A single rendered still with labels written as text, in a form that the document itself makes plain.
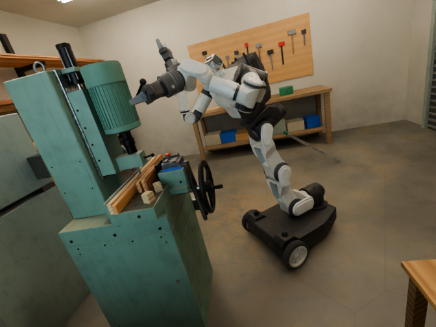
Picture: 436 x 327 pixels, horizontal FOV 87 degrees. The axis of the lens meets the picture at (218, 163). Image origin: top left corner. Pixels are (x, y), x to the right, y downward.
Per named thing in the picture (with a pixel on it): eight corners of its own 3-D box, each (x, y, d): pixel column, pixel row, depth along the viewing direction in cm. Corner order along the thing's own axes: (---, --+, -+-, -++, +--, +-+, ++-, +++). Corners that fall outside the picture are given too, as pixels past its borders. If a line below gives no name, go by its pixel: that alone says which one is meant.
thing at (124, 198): (118, 214, 96) (115, 205, 94) (114, 215, 96) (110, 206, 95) (163, 159, 158) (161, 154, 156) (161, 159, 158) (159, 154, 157)
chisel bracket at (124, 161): (145, 169, 118) (139, 153, 115) (119, 173, 120) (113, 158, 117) (149, 163, 125) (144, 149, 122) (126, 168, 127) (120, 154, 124)
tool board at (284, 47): (313, 73, 377) (309, 12, 346) (199, 98, 421) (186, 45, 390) (313, 73, 381) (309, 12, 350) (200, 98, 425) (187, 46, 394)
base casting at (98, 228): (171, 232, 108) (165, 216, 105) (65, 248, 116) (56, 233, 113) (189, 188, 150) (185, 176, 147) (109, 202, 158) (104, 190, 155)
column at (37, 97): (109, 214, 120) (45, 70, 95) (72, 220, 123) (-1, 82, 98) (128, 193, 141) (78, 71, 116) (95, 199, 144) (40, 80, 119)
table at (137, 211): (179, 217, 95) (174, 204, 93) (112, 227, 99) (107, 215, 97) (199, 163, 151) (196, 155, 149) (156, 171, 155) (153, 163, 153)
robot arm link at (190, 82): (178, 100, 94) (200, 89, 98) (177, 82, 85) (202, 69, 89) (163, 83, 97) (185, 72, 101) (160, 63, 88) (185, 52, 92)
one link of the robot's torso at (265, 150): (279, 169, 180) (258, 117, 161) (295, 175, 165) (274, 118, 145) (265, 180, 176) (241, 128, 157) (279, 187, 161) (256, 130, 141)
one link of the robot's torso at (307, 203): (296, 199, 198) (295, 186, 194) (314, 209, 181) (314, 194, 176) (278, 209, 191) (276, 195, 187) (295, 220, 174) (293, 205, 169)
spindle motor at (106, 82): (133, 130, 105) (107, 58, 95) (98, 138, 108) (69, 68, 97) (146, 122, 122) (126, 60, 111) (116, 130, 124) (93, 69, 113)
